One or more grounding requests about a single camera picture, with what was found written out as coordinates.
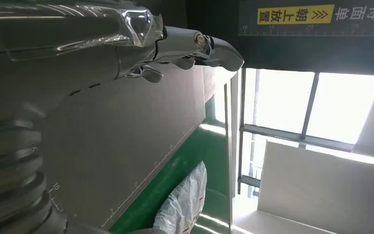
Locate white panel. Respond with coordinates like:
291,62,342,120
232,140,374,234

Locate green conveyor belt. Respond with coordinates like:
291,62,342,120
109,96,232,234

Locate grey window frame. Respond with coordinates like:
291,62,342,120
237,67,374,198

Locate grey plastic mailer package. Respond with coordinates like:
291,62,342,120
152,161,208,234

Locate yellow label sticker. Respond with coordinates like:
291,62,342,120
257,4,336,25

